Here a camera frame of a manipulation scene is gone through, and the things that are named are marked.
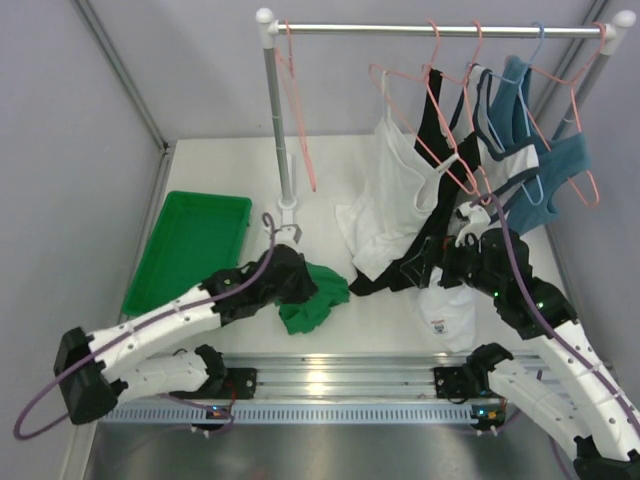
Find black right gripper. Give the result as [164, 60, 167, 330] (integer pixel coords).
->
[401, 229, 503, 297]

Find green tank top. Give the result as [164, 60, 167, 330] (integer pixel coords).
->
[276, 263, 350, 335]

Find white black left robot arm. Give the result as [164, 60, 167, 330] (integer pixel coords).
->
[53, 244, 319, 425]

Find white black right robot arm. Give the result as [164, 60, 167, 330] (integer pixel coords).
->
[400, 228, 639, 479]

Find white camisole top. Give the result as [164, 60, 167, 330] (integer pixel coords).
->
[334, 69, 460, 281]

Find black tank top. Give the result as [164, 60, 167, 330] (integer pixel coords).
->
[348, 67, 484, 297]

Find pink hanger with black top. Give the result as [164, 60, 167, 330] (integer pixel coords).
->
[422, 20, 494, 196]

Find teal tank top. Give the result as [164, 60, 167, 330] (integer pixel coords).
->
[487, 54, 594, 236]

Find pink hanger with camisole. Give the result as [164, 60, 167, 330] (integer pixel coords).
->
[368, 19, 480, 197]

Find empty pink hanger left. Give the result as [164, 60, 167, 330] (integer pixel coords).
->
[275, 20, 317, 193]

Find pink hanger far right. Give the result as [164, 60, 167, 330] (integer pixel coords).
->
[528, 22, 608, 208]

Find white rack left foot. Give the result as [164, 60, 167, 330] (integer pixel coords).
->
[278, 153, 300, 228]

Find green plastic tray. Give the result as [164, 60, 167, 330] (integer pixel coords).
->
[122, 191, 252, 317]

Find metal clothes rack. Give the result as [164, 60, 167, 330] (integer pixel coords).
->
[255, 8, 637, 211]

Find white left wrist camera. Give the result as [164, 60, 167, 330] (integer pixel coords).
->
[265, 224, 302, 250]

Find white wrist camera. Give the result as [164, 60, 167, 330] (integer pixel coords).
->
[449, 202, 490, 247]
[265, 224, 302, 250]

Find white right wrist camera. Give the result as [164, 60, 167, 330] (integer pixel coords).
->
[449, 202, 490, 247]

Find aluminium mounting rail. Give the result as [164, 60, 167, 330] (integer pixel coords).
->
[219, 351, 556, 401]

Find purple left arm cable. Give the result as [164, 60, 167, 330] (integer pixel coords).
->
[12, 213, 281, 441]

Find perforated grey cable duct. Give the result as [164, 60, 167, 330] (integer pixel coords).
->
[101, 400, 503, 425]

